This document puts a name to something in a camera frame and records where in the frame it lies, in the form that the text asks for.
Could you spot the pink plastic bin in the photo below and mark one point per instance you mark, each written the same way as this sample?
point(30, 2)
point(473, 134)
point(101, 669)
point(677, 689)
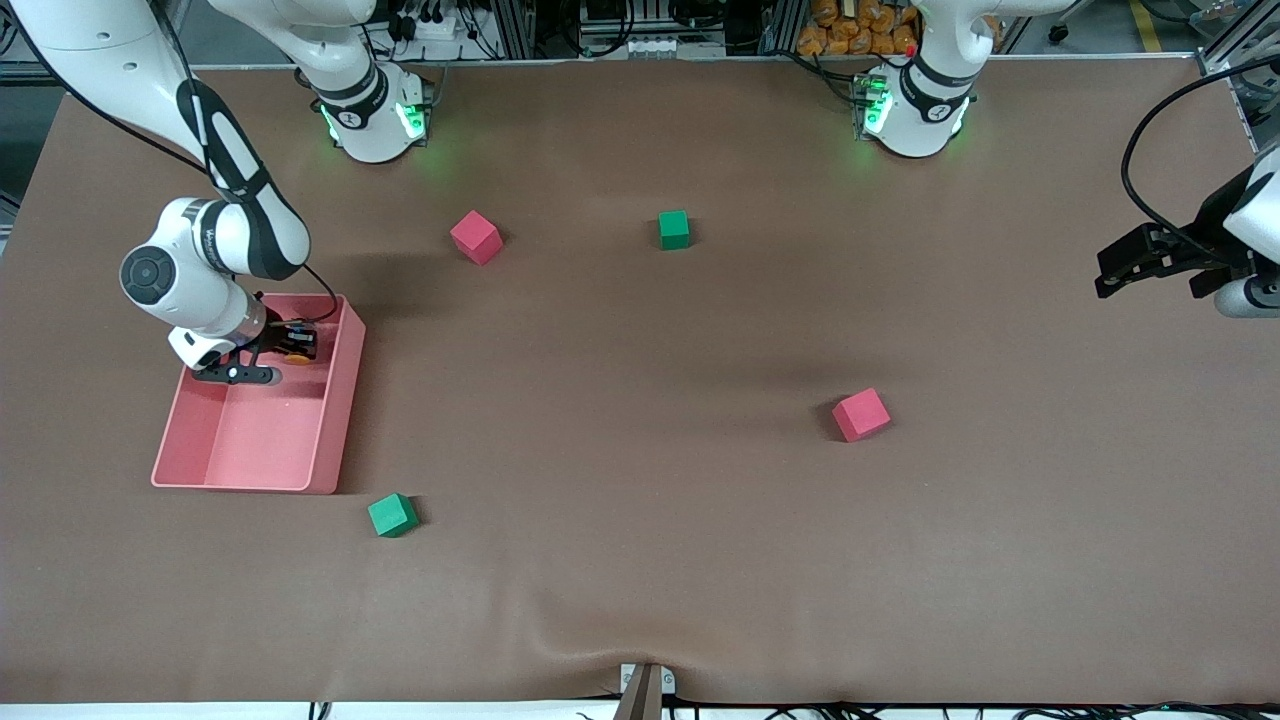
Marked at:
point(260, 440)

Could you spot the orange objects pile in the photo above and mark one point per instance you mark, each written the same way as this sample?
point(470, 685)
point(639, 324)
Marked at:
point(850, 40)

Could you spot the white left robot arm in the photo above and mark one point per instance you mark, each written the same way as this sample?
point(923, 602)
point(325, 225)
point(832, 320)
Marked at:
point(915, 125)

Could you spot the brown table mat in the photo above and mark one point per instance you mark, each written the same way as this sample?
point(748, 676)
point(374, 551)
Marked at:
point(640, 560)

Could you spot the red foam cube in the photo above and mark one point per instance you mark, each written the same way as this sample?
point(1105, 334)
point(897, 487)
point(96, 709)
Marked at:
point(475, 238)
point(860, 415)

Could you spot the green foam cube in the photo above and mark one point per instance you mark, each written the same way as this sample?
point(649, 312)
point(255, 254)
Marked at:
point(392, 515)
point(674, 230)

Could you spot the small metal bracket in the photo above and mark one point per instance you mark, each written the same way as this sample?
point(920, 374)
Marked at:
point(668, 682)

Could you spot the brown mounting bar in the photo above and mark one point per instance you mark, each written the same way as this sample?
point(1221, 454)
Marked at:
point(640, 700)

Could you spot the white power strip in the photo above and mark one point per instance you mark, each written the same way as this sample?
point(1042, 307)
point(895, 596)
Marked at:
point(440, 28)

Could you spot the aluminium frame strut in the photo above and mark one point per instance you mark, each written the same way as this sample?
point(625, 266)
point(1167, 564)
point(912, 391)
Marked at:
point(1235, 35)

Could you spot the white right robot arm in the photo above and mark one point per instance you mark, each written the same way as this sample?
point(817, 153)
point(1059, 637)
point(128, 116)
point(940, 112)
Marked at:
point(190, 290)

